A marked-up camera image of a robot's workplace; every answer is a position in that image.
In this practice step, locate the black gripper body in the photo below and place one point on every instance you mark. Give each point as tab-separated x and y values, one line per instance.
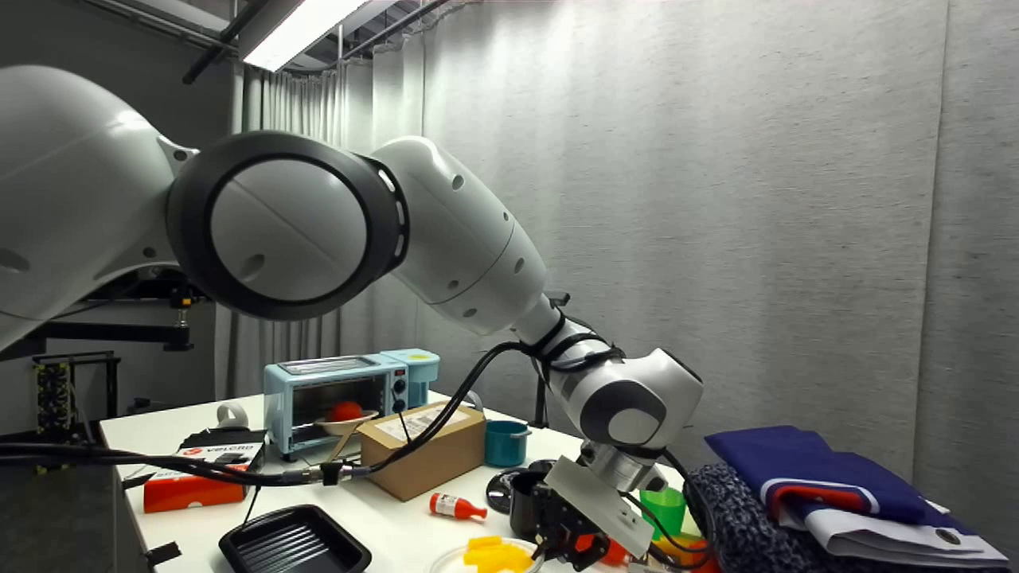
561	518

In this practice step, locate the white round plate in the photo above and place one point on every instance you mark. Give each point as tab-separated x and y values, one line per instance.
450	563

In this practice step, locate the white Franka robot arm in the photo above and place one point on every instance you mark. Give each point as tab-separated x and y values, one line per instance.
456	244

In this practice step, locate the black pot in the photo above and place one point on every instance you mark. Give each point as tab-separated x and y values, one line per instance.
523	499

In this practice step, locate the black pot lid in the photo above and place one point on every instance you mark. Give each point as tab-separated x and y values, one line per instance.
498	492

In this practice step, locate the orange toy carrot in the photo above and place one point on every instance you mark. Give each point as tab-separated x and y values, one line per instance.
609	551

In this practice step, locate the red toy ketchup bottle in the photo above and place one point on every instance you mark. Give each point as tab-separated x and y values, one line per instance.
456	507

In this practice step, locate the green plastic cup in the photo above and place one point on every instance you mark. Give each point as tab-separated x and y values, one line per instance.
671	512

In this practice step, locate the yellow toy food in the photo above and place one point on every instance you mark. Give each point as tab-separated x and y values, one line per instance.
681	551

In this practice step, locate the brown cardboard box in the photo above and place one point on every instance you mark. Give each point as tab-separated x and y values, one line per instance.
434	462

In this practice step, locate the dark patterned cloth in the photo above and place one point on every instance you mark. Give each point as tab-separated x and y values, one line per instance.
736	527

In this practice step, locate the light blue toy oven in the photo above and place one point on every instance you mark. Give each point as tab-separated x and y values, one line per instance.
408	372

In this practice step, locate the thin wooden stick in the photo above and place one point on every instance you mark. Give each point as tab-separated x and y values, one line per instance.
341	444

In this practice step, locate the red toy tomato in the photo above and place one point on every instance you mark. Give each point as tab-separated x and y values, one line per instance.
346	411

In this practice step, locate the black plastic tray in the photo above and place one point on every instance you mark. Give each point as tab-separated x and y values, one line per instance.
293	544

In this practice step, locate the blue folded cloth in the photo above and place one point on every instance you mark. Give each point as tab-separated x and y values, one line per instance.
829	467

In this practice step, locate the white folded cloth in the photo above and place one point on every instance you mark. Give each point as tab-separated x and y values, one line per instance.
902	541

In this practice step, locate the grey round object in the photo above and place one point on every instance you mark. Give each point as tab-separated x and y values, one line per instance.
235	416

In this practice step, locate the small black flat object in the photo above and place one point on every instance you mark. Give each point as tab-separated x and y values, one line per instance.
225	437

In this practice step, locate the red orange box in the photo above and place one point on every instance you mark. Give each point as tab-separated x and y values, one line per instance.
194	495

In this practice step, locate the black table clamp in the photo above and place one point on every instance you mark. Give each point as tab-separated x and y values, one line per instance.
165	551

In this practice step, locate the black metal beam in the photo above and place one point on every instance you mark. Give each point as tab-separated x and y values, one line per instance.
106	335

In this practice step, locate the black metal rack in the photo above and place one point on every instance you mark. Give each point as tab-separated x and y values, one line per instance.
52	400

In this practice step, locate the long fluorescent light panel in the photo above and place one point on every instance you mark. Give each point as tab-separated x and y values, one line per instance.
305	33

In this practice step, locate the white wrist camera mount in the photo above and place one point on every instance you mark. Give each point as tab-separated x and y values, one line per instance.
599	507

